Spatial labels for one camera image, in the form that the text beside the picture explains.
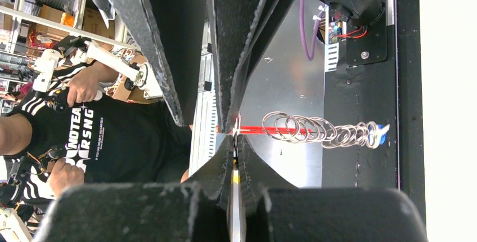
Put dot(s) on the key with yellow tag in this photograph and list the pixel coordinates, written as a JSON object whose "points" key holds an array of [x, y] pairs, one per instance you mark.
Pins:
{"points": [[235, 212]]}

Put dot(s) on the operator in black printed shirt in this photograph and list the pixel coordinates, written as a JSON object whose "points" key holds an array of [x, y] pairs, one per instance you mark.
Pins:
{"points": [[100, 141]]}

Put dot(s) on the aluminium extrusion rails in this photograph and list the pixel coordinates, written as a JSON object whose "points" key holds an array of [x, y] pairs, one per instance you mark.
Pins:
{"points": [[203, 146]]}

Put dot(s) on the key with blue tag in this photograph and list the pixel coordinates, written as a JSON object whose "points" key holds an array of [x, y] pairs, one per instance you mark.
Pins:
{"points": [[380, 133]]}

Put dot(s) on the steel key holder red handle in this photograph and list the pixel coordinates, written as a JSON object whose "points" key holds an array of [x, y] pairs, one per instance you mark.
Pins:
{"points": [[298, 129]]}

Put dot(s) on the left white cable duct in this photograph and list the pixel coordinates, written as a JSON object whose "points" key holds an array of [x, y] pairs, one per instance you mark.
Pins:
{"points": [[331, 57]]}

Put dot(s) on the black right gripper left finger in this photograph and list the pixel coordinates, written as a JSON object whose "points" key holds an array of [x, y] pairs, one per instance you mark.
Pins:
{"points": [[191, 211]]}

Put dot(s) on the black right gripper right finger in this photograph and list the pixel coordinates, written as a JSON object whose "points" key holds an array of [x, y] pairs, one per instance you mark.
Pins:
{"points": [[278, 211]]}

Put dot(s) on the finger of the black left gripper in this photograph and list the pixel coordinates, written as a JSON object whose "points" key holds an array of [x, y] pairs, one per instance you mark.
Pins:
{"points": [[241, 31], [170, 35]]}

